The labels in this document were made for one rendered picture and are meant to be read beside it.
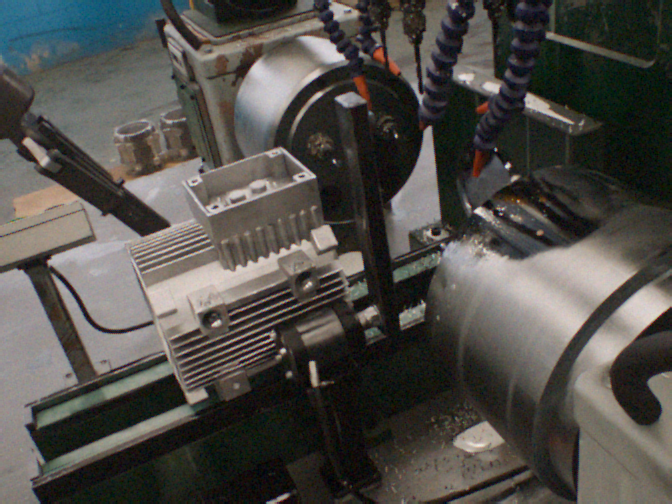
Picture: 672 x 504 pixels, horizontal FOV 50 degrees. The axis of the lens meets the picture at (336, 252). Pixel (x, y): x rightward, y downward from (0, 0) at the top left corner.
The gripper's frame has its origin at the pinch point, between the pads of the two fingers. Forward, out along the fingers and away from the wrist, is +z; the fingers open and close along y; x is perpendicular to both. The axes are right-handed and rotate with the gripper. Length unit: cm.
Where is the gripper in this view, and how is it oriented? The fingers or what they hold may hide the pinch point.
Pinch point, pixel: (138, 216)
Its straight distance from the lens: 83.4
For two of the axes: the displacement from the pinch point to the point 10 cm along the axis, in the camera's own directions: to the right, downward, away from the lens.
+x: -7.0, 7.2, 0.4
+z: 5.9, 5.4, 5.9
